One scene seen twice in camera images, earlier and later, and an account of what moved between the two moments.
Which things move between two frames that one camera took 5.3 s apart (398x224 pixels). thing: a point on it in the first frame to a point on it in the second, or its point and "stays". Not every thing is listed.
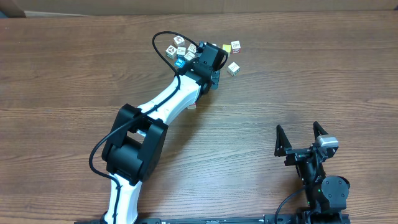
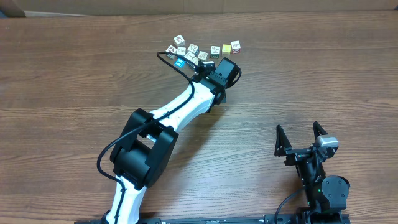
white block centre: x=189 y=56 stays
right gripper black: x=297 y=155 stays
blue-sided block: x=180 y=63 stays
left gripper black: x=215 y=76 to x=224 y=98
